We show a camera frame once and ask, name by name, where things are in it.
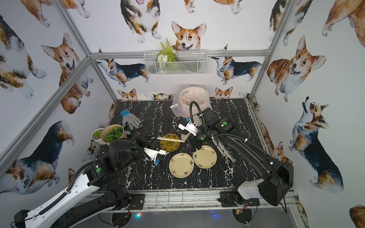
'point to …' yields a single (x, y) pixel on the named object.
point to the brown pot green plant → (112, 132)
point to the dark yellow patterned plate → (169, 146)
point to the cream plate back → (184, 137)
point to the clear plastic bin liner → (176, 108)
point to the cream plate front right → (205, 157)
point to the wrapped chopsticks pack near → (220, 145)
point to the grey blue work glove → (134, 121)
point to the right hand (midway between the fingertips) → (182, 146)
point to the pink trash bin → (198, 95)
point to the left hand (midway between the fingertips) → (155, 130)
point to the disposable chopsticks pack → (168, 139)
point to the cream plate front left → (181, 165)
